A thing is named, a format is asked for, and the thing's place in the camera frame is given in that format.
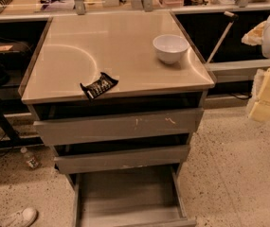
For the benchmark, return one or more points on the grey drawer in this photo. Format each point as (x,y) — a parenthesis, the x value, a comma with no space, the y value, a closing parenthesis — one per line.
(122,159)
(135,197)
(118,126)

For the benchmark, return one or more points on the black snack packet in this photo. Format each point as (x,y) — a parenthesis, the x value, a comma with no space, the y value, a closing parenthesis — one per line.
(99,87)

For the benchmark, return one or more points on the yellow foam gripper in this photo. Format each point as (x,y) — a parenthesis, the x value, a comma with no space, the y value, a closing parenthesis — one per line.
(260,109)

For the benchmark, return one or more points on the white sneaker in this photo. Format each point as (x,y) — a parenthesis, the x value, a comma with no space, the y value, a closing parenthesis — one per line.
(21,218)

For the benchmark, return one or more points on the grey drawer cabinet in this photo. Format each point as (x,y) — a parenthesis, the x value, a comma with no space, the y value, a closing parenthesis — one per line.
(76,49)

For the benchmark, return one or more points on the black bag with label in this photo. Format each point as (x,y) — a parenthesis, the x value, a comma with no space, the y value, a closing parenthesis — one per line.
(15,52)

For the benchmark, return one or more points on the plastic water bottle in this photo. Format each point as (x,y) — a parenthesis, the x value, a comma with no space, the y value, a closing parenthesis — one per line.
(30,158)

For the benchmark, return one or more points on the white bowl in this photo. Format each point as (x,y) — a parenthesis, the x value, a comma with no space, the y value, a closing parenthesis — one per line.
(170,48)

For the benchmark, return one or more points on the black stand leg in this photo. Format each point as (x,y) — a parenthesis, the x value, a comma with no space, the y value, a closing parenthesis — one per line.
(10,132)

